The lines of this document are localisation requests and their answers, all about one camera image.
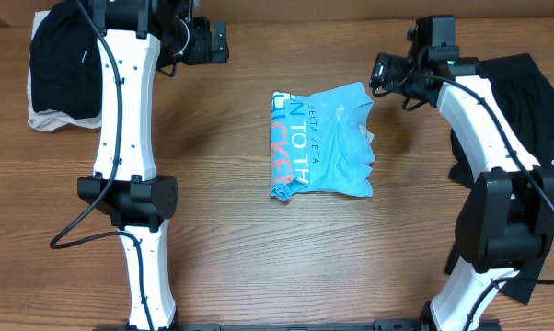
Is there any dark navy folded garment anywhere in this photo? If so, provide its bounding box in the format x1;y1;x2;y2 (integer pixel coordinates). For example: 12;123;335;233
29;0;108;120

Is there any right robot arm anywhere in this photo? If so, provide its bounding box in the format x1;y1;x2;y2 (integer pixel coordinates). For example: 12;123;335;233
369;16;554;331

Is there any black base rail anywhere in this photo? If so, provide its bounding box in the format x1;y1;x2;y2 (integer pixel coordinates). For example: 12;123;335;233
92;317;503;331

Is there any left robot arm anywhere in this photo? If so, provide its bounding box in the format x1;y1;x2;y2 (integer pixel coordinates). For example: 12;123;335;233
77;0;229;330

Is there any black shirt on right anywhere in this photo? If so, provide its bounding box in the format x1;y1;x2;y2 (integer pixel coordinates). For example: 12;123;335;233
444;52;554;306

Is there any light blue printed t-shirt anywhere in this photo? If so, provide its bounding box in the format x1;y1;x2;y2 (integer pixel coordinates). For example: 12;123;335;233
270;82;375;201

